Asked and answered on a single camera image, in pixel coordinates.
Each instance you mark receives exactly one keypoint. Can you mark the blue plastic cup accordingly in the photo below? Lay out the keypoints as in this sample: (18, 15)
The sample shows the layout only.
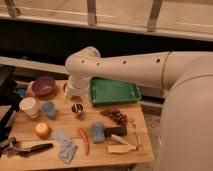
(48, 109)

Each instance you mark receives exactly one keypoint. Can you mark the metal fork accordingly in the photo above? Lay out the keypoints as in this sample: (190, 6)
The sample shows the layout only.
(133, 124)

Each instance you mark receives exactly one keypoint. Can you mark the green plastic tray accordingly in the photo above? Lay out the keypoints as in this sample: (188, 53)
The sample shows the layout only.
(111, 92)

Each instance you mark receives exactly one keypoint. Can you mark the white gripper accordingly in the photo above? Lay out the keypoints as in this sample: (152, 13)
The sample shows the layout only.
(76, 86)

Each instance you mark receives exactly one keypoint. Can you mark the black chair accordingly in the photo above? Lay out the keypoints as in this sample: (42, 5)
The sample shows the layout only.
(8, 97)

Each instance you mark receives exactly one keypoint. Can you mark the yellow red apple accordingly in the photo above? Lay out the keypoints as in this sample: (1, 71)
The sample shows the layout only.
(42, 130)

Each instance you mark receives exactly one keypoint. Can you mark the blue sponge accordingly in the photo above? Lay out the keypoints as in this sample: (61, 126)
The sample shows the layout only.
(98, 133)

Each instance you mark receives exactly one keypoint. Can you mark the blue grey cloth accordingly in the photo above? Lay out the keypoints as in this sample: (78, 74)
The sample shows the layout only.
(67, 145)

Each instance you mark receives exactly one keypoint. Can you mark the white handled knife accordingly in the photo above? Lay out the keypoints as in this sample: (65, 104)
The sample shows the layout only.
(119, 139)

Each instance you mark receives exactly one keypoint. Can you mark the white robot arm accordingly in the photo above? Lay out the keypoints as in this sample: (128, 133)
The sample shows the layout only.
(183, 79)

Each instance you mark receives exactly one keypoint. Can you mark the small metal cup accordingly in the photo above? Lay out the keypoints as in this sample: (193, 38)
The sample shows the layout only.
(77, 109)

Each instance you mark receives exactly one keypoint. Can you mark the dark grape bunch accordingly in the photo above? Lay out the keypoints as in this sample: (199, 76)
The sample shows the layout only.
(115, 115)

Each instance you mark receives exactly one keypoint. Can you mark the red bowl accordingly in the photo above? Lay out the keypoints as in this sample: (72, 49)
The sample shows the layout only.
(65, 87)

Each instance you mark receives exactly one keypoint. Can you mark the purple bowl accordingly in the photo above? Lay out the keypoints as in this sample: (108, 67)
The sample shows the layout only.
(43, 86)

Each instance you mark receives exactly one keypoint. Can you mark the wooden board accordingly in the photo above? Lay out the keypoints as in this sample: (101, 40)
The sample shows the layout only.
(24, 131)

